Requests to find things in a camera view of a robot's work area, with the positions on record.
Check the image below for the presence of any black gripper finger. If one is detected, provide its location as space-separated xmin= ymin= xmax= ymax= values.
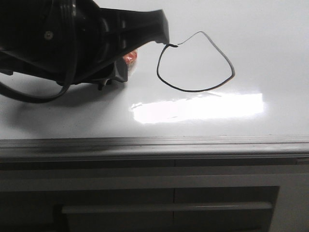
xmin=118 ymin=10 xmax=169 ymax=57

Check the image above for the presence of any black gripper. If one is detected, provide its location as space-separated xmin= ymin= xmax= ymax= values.
xmin=0 ymin=0 xmax=128 ymax=90

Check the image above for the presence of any red round magnet taped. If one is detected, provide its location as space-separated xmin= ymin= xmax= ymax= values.
xmin=123 ymin=49 xmax=138 ymax=76

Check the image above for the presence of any white whiteboard with metal frame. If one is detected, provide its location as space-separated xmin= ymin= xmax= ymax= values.
xmin=0 ymin=0 xmax=309 ymax=160

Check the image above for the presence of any grey cabinet with handle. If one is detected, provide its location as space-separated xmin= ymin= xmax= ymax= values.
xmin=0 ymin=158 xmax=309 ymax=232

